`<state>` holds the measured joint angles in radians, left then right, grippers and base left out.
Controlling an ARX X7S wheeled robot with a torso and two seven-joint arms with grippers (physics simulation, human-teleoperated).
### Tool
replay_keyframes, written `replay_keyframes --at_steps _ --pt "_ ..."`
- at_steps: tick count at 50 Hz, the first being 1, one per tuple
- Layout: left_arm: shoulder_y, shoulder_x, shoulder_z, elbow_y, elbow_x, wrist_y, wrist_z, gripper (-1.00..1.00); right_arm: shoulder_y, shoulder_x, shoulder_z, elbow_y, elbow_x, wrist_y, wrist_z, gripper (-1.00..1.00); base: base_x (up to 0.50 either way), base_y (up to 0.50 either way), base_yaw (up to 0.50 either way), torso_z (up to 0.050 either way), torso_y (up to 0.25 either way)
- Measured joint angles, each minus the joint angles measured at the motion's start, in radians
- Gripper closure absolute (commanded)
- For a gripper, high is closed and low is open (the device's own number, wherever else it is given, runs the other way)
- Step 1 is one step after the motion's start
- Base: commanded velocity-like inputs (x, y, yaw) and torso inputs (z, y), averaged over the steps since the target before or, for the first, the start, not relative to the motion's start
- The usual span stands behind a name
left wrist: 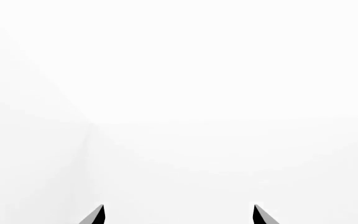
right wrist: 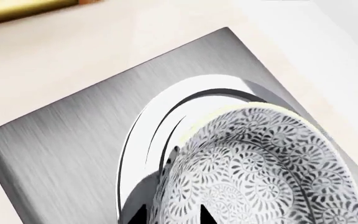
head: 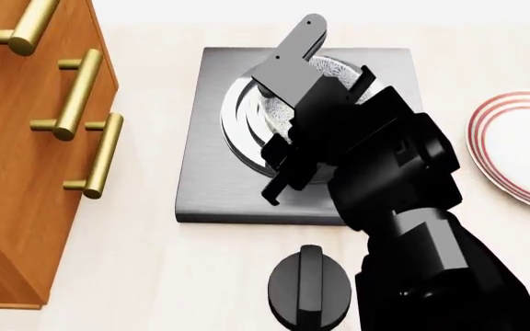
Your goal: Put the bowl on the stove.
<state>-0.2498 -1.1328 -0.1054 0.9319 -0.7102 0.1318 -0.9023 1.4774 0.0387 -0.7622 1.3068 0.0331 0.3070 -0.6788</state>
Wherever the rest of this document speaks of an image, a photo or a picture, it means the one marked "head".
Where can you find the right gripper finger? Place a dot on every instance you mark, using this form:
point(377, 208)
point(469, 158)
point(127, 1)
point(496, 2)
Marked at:
point(288, 72)
point(319, 45)

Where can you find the silver patterned bowl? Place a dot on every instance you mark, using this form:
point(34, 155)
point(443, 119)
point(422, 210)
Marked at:
point(242, 107)

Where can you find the grey square stove plate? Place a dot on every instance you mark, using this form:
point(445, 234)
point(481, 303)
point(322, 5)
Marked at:
point(210, 179)

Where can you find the black round stove knob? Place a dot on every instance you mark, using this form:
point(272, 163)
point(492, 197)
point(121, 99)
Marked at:
point(308, 286)

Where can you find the white plate with red rings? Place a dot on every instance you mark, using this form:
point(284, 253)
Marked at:
point(522, 145)

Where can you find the wooden drawer cabinet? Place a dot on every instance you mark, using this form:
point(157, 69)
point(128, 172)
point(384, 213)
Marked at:
point(12, 172)

